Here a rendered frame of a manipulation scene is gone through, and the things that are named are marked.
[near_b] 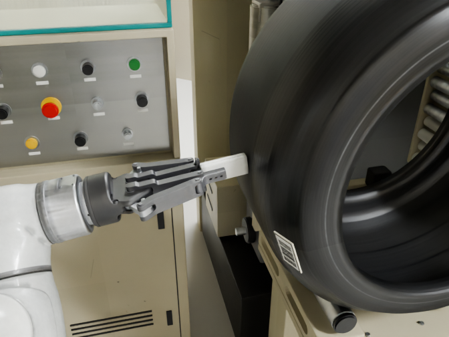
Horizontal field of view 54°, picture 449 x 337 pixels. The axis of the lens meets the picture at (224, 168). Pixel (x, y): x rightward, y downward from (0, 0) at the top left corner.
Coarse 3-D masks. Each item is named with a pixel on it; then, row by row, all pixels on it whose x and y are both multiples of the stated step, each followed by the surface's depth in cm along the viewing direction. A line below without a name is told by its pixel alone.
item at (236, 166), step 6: (240, 156) 64; (246, 156) 64; (216, 162) 64; (222, 162) 64; (228, 162) 64; (234, 162) 64; (240, 162) 65; (246, 162) 65; (204, 168) 64; (210, 168) 64; (216, 168) 64; (228, 168) 65; (234, 168) 65; (240, 168) 65; (246, 168) 65; (228, 174) 65; (234, 174) 65; (240, 174) 66
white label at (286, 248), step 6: (276, 234) 61; (282, 240) 61; (288, 240) 60; (282, 246) 62; (288, 246) 60; (282, 252) 63; (288, 252) 61; (294, 252) 60; (288, 258) 63; (294, 258) 61; (294, 264) 62; (300, 270) 62
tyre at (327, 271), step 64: (320, 0) 59; (384, 0) 50; (448, 0) 48; (256, 64) 66; (320, 64) 52; (384, 64) 49; (256, 128) 62; (320, 128) 52; (448, 128) 93; (256, 192) 63; (320, 192) 56; (384, 192) 97; (448, 192) 95; (320, 256) 61; (384, 256) 90; (448, 256) 86
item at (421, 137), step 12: (444, 72) 110; (432, 84) 113; (444, 84) 109; (432, 96) 115; (444, 96) 111; (420, 108) 118; (432, 108) 115; (444, 108) 119; (420, 120) 120; (432, 120) 117; (420, 132) 120; (432, 132) 123; (420, 144) 122; (408, 156) 126
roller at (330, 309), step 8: (320, 304) 80; (328, 304) 78; (328, 312) 77; (336, 312) 76; (344, 312) 76; (352, 312) 76; (336, 320) 75; (344, 320) 75; (352, 320) 75; (336, 328) 75; (344, 328) 76; (352, 328) 77
